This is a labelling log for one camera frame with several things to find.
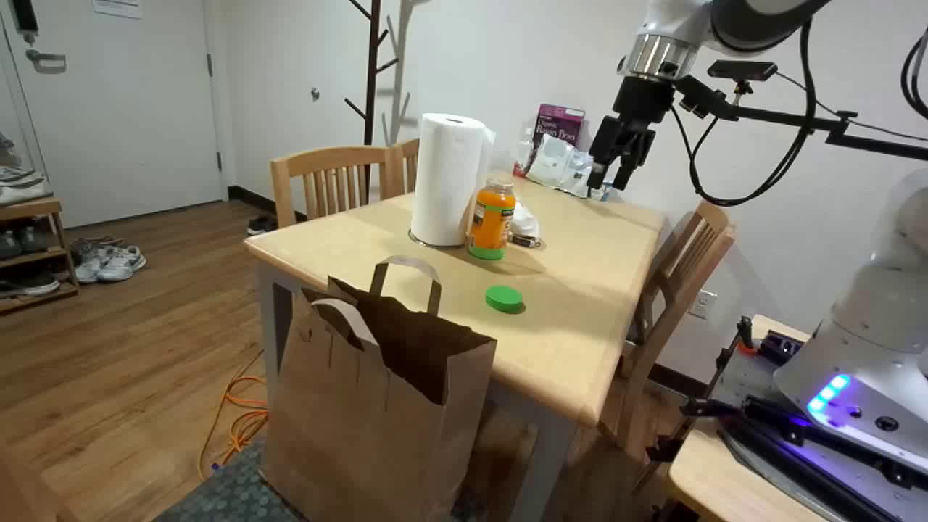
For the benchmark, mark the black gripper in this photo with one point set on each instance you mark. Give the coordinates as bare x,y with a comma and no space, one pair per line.
643,102

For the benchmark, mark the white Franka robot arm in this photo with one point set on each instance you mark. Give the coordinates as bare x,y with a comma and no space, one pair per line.
872,319

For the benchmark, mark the white plastic bag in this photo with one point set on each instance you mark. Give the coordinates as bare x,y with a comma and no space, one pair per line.
555,162

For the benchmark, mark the brown paper bag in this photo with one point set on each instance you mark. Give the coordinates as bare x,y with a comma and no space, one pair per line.
366,423

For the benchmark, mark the purple box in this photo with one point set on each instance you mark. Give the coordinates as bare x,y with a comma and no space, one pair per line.
562,119

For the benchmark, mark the wooden slat-back chair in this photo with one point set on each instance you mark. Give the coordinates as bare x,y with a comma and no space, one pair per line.
691,241
330,158
402,155

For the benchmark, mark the orange juice bottle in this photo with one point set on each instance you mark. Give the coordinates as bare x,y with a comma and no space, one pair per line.
492,220

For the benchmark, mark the white paper towel roll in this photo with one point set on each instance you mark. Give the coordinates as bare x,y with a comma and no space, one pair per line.
452,184

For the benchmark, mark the green plastic lid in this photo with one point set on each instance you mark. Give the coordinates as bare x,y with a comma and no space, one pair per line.
503,296

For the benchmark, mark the black orange bar clamp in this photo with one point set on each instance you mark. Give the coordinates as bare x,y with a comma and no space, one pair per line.
746,334
714,406

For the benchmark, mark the small black box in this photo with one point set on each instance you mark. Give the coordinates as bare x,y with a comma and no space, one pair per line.
781,347

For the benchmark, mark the dark wooden coat rack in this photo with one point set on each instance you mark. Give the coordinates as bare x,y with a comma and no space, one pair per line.
372,67

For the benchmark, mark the grey robot mounting plate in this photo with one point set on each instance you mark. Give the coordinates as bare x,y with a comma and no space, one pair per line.
758,377

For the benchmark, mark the white door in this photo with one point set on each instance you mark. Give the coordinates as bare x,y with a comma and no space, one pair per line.
127,116

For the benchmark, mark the white sneaker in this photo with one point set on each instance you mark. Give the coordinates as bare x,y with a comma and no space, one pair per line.
92,262
127,262

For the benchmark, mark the grey patterned rug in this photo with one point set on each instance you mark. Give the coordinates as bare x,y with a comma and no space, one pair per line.
228,496

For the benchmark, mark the white paper door sign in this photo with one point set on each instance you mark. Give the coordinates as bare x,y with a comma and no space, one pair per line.
117,7

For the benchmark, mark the wooden shoe rack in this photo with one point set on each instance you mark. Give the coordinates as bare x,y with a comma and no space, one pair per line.
30,206

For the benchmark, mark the grey shoes pile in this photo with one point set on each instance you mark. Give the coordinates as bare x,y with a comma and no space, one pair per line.
18,175

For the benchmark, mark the black item hanging on door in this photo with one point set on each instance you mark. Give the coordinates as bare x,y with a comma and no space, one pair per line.
25,17

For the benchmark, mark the black camera on boom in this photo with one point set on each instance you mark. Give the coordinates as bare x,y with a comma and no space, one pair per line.
745,70

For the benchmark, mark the white wall outlet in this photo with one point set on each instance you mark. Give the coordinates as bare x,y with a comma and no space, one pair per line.
704,302

